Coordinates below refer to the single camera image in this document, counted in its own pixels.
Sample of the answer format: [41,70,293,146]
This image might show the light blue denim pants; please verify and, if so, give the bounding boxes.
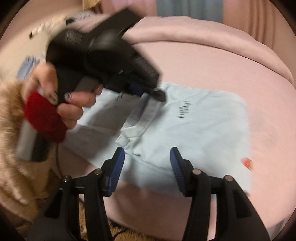
[63,82,251,195]

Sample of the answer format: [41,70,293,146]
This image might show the beige fuzzy sleeve forearm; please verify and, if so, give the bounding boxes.
[1,77,57,226]

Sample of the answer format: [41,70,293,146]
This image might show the left hand painted nails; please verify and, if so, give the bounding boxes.
[21,62,103,130]

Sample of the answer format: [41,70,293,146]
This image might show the red wrist cuff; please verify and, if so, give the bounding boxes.
[23,90,67,143]

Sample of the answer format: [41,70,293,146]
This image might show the pink folded duvet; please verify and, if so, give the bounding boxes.
[123,16,295,84]

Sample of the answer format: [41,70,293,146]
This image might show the pink bed sheet mattress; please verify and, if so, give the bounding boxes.
[106,41,295,240]

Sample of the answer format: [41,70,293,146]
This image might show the colourful striped curtain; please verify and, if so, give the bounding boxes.
[99,0,285,49]

